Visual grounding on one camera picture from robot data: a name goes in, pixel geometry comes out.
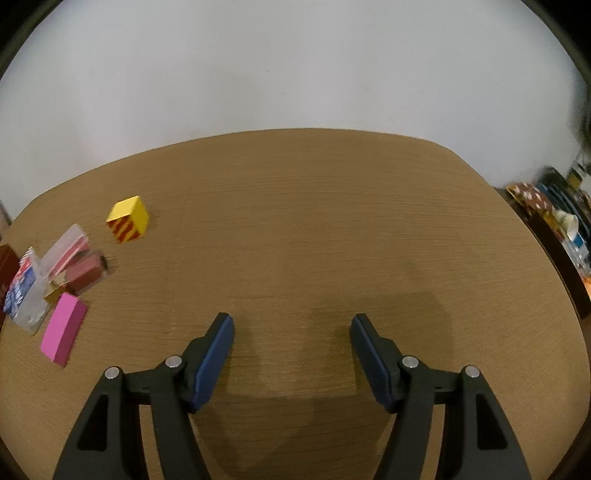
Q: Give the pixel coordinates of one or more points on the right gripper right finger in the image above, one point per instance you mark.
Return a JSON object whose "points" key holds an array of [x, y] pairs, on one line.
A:
{"points": [[478, 441]]}

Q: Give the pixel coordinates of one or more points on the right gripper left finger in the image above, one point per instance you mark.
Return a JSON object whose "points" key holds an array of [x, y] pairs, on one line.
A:
{"points": [[106, 442]]}

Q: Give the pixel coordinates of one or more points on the pink eraser block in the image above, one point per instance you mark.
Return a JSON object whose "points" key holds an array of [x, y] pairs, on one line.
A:
{"points": [[62, 329]]}

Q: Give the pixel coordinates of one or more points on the clear box blue label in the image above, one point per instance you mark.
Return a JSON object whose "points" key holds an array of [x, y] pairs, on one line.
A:
{"points": [[24, 302]]}

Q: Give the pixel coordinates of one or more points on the clear box with red content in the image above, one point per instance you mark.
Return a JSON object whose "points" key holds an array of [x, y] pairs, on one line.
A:
{"points": [[73, 241]]}

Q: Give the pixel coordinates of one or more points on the small gold tan block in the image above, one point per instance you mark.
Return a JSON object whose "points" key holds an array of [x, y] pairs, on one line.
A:
{"points": [[55, 287]]}

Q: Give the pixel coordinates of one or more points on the small dark red box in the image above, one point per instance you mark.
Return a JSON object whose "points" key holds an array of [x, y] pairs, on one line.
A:
{"points": [[88, 270]]}

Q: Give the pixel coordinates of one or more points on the red gold tin box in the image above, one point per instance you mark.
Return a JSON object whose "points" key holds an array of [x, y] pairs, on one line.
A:
{"points": [[9, 265]]}

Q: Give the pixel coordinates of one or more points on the yellow red striped cube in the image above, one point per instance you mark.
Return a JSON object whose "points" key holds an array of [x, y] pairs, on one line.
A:
{"points": [[128, 219]]}

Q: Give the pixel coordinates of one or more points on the cluttered side shelf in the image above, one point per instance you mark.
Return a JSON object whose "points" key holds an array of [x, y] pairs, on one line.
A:
{"points": [[557, 212]]}

